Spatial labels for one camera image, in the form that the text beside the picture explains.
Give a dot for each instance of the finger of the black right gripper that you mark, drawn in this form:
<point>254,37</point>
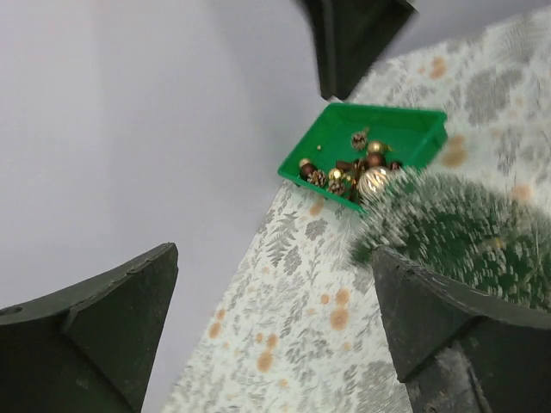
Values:
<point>349,36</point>

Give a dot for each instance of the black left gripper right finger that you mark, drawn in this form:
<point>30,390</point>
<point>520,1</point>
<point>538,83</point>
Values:
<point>457,349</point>

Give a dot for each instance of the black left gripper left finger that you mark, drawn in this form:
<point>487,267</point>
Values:
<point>89,347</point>

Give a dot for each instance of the small green christmas tree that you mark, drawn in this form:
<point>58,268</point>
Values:
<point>462,229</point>

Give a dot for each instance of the green plastic tray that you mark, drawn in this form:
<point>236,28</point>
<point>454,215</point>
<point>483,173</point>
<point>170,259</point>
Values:
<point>415,137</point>

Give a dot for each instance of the brown faceted bauble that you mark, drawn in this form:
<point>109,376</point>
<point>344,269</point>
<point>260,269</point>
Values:
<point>375,159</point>

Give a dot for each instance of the gold glitter bauble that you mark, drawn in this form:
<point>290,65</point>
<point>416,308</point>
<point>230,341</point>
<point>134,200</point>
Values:
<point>304,162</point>

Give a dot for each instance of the gold ribbed small bauble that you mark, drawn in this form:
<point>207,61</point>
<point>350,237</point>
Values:
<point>335,174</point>

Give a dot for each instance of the dark brown bauble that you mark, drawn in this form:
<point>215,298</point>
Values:
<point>306,170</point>

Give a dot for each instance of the frosted pine cone upper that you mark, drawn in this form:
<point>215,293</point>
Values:
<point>317,178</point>

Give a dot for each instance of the frosted pine cone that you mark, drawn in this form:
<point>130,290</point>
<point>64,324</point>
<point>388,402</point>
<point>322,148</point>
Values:
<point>317,178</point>
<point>336,187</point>

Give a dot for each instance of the silver ribbed bauble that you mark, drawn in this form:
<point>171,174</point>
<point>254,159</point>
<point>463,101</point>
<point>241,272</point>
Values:
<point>372,181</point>

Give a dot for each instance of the frosted pine cone lower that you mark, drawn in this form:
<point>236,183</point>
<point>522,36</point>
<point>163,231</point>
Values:
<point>336,187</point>

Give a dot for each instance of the floral patterned table mat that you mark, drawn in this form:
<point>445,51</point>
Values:
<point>298,329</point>

